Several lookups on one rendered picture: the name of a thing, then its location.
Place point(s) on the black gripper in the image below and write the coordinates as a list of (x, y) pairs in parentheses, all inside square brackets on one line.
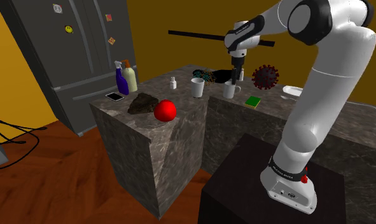
[(236, 66)]

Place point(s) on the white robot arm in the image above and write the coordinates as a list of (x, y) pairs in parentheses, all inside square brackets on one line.
[(327, 102)]

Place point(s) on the black lump object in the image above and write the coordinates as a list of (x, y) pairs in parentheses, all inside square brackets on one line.
[(222, 76)]

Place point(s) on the dark red spiky ball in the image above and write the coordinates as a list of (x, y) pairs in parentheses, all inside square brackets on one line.
[(265, 77)]

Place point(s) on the green sponge yellow base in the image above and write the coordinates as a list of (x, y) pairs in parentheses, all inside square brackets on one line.
[(252, 101)]

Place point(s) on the tall white cup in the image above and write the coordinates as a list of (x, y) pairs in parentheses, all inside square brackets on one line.
[(197, 87)]

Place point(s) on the white rectangular dish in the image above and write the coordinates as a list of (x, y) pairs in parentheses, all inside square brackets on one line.
[(292, 91)]

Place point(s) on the small white shaker bottle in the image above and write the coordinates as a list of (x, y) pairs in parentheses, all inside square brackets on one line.
[(173, 83)]

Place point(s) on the dark brown rock lump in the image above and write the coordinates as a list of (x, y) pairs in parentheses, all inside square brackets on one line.
[(142, 103)]

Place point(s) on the marble kitchen counter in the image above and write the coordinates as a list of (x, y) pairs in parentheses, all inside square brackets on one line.
[(175, 149)]

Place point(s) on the cream spray bottle orange top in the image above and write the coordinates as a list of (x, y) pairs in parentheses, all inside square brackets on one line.
[(130, 78)]

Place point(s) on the purple spray bottle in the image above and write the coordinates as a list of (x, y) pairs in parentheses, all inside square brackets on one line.
[(122, 81)]

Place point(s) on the dark robot stand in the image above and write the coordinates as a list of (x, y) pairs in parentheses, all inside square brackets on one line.
[(237, 192)]

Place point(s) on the dark grey refrigerator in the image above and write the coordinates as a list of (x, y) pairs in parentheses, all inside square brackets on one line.
[(69, 59)]

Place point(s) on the long black wall bar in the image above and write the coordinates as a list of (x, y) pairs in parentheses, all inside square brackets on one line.
[(194, 35)]

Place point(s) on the black smartphone white frame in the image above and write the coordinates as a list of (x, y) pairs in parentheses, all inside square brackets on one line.
[(114, 96)]

